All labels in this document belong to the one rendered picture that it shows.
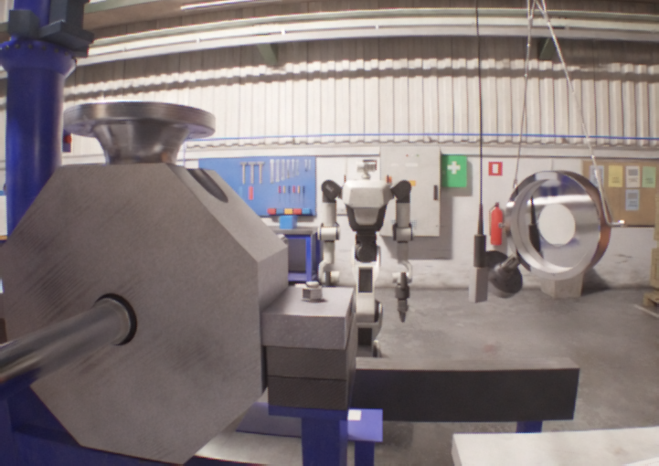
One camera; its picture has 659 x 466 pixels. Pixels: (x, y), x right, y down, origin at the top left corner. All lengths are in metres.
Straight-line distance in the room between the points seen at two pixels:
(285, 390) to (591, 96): 6.32
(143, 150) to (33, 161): 1.99
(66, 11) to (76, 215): 2.08
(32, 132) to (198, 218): 2.14
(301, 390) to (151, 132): 0.45
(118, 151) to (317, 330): 0.42
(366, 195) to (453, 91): 3.91
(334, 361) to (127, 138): 0.46
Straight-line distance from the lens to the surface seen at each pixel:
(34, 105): 2.71
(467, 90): 6.13
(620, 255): 6.73
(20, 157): 2.68
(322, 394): 0.63
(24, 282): 0.82
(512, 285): 1.67
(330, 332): 0.59
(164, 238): 0.63
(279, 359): 0.62
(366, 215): 2.40
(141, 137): 0.69
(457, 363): 1.08
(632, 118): 6.89
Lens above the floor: 1.27
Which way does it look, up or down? 3 degrees down
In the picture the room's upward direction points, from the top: straight up
